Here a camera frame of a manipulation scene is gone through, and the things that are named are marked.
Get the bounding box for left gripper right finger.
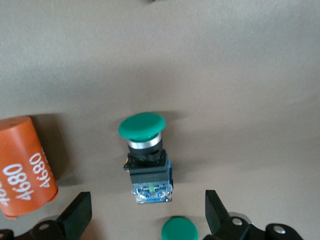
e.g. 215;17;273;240
202;189;252;240

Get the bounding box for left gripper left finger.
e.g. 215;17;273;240
29;191;93;240

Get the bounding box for green mushroom push button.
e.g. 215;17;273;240
117;112;175;205
161;216;199;240

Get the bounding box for orange cylindrical capacitor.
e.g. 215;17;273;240
0;115;60;220

